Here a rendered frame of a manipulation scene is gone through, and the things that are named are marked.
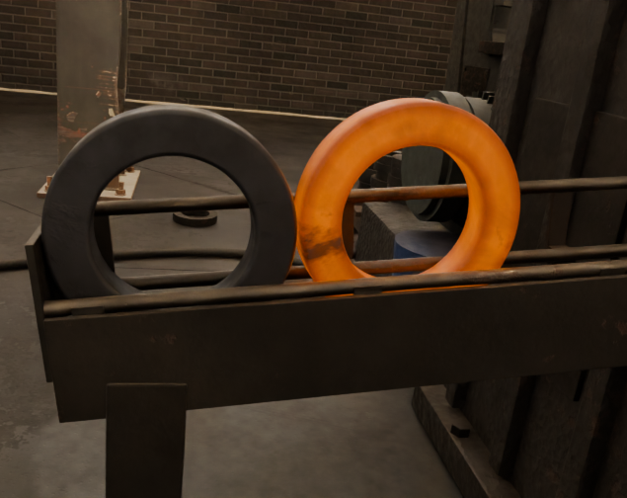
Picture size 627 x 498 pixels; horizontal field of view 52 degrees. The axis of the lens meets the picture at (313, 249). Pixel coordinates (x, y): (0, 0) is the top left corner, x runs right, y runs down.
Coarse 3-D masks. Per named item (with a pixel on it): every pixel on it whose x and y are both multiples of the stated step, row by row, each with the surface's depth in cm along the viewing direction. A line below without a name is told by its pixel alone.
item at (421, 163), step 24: (432, 96) 188; (456, 96) 180; (480, 96) 188; (408, 168) 200; (432, 168) 180; (456, 168) 172; (360, 216) 233; (384, 216) 213; (408, 216) 217; (432, 216) 184; (456, 216) 187; (360, 240) 232; (384, 240) 205
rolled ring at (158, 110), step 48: (96, 144) 45; (144, 144) 45; (192, 144) 46; (240, 144) 47; (48, 192) 45; (96, 192) 46; (288, 192) 49; (48, 240) 46; (288, 240) 50; (96, 288) 48
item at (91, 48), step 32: (64, 0) 266; (96, 0) 268; (64, 32) 270; (96, 32) 272; (64, 64) 274; (96, 64) 276; (64, 96) 278; (96, 96) 280; (64, 128) 283; (128, 192) 294
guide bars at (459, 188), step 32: (352, 192) 56; (384, 192) 57; (416, 192) 57; (448, 192) 58; (544, 192) 59; (96, 224) 53; (352, 224) 57; (352, 256) 58; (512, 256) 59; (544, 256) 59; (576, 256) 60; (608, 256) 60; (160, 288) 54
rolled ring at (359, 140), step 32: (352, 128) 48; (384, 128) 48; (416, 128) 49; (448, 128) 49; (480, 128) 50; (320, 160) 48; (352, 160) 48; (480, 160) 51; (320, 192) 49; (480, 192) 52; (512, 192) 53; (320, 224) 50; (480, 224) 53; (512, 224) 54; (320, 256) 50; (448, 256) 56; (480, 256) 54
